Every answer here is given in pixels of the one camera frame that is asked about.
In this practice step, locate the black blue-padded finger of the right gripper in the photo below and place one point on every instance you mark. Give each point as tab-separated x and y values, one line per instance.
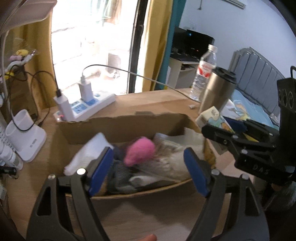
243	147
252	128

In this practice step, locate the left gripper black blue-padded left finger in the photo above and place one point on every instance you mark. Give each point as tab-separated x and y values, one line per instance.
50	219

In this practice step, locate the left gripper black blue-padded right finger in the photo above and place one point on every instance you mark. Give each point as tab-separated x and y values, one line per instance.
245	219

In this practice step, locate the cartoon tissue pack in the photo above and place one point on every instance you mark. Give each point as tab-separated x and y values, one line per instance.
212	116

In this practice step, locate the white cloth towel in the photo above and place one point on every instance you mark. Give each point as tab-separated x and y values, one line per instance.
195	141
90	151

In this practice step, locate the grey dotted glove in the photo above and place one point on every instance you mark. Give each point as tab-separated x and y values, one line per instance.
118	177

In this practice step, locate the clear bag of items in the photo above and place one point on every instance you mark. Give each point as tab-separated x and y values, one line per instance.
168	161

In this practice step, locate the pink plush pouch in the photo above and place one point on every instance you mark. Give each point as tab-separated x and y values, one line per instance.
141	150

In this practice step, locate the grey bed headboard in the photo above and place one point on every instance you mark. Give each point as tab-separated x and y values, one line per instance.
257	79

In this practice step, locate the steel travel tumbler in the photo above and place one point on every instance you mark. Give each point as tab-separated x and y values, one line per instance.
219	89

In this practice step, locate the plastic water bottle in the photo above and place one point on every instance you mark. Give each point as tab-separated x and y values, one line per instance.
206	64

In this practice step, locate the white desk lamp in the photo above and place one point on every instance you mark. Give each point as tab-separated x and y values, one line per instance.
26	25

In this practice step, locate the white plastic basket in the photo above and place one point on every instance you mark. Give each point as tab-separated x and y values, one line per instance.
3	125

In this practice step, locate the white power strip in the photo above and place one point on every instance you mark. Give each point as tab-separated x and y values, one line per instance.
84	110

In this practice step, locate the black monitor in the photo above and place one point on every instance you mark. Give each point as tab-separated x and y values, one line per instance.
189	45

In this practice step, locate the white air conditioner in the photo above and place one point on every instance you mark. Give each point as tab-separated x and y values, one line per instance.
236	3

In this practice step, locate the teal curtain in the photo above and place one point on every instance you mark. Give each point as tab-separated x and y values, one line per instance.
176	14

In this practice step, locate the yellow curtain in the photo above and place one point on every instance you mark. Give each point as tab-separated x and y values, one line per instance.
158	22

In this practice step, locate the bag of plush toys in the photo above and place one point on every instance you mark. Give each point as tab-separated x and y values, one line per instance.
17	60

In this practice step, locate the white charger with black cable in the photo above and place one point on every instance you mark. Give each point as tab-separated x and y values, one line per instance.
66	112

